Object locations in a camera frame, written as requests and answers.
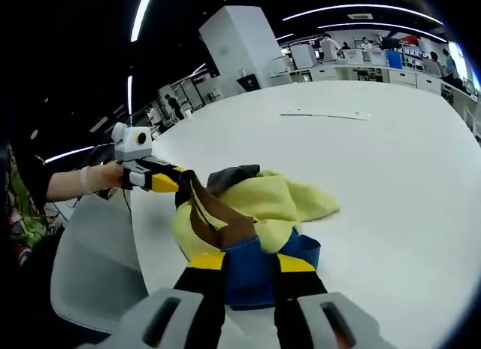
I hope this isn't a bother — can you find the white board on stand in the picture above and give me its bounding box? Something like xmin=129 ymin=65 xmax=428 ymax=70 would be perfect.
xmin=290 ymin=44 xmax=316 ymax=69

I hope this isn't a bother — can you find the black cable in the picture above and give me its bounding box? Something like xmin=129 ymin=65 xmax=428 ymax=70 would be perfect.
xmin=120 ymin=189 xmax=134 ymax=232

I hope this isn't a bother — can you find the grey chair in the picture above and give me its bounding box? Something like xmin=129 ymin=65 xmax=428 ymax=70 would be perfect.
xmin=50 ymin=193 xmax=152 ymax=335

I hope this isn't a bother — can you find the white square pillar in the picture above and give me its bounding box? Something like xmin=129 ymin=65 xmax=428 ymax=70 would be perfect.
xmin=198 ymin=5 xmax=293 ymax=90

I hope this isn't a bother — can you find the yellow brown blue garment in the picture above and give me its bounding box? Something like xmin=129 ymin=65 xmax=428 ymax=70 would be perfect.
xmin=171 ymin=163 xmax=342 ymax=312

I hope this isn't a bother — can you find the blue box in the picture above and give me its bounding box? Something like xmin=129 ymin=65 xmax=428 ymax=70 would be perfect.
xmin=386 ymin=50 xmax=404 ymax=69

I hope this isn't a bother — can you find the person's left hand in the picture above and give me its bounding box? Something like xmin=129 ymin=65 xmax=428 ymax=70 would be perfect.
xmin=80 ymin=162 xmax=124 ymax=196

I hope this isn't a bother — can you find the person's printed colourful clothing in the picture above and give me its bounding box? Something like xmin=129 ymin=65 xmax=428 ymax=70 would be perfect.
xmin=3 ymin=142 xmax=67 ymax=270

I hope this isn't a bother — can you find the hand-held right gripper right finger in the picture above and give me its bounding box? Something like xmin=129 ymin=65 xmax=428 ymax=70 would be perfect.
xmin=273 ymin=253 xmax=396 ymax=349

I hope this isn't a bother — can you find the white cabinet row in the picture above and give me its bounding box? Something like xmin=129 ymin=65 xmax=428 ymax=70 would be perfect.
xmin=292 ymin=59 xmax=445 ymax=95

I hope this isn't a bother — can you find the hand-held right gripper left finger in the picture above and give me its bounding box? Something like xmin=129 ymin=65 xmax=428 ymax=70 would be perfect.
xmin=107 ymin=251 xmax=231 ymax=349

